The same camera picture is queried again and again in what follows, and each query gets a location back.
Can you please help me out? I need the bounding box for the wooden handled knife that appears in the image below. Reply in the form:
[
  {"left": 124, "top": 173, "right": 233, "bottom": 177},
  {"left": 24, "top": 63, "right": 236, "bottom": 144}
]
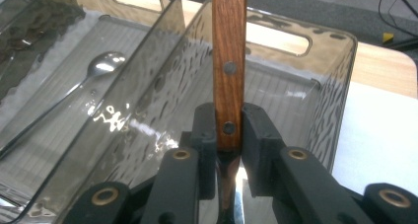
[{"left": 211, "top": 0, "right": 248, "bottom": 224}]

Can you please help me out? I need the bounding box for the bundle of black cables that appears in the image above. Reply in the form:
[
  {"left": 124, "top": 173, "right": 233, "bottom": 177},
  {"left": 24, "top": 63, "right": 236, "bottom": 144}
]
[{"left": 377, "top": 0, "right": 418, "bottom": 38}]

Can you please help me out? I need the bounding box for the black metal stand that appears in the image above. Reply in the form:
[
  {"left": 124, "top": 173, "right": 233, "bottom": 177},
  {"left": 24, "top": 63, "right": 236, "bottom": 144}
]
[{"left": 383, "top": 36, "right": 418, "bottom": 51}]

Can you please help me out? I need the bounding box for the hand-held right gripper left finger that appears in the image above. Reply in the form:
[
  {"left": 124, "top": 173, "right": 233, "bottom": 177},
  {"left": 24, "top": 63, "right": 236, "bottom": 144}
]
[{"left": 178, "top": 102, "right": 219, "bottom": 200}]

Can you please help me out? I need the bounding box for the smoky clear plastic bin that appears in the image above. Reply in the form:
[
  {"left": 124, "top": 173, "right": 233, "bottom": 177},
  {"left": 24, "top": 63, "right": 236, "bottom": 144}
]
[
  {"left": 19, "top": 0, "right": 359, "bottom": 224},
  {"left": 0, "top": 0, "right": 187, "bottom": 218},
  {"left": 0, "top": 0, "right": 87, "bottom": 102}
]

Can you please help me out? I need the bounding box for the silver metal spoon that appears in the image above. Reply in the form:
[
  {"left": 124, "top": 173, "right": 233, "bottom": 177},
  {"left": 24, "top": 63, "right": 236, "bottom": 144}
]
[{"left": 0, "top": 50, "right": 128, "bottom": 162}]

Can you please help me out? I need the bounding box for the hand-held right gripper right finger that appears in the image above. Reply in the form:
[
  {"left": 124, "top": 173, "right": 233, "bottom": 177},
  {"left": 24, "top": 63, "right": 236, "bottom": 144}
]
[{"left": 241, "top": 102, "right": 288, "bottom": 199}]

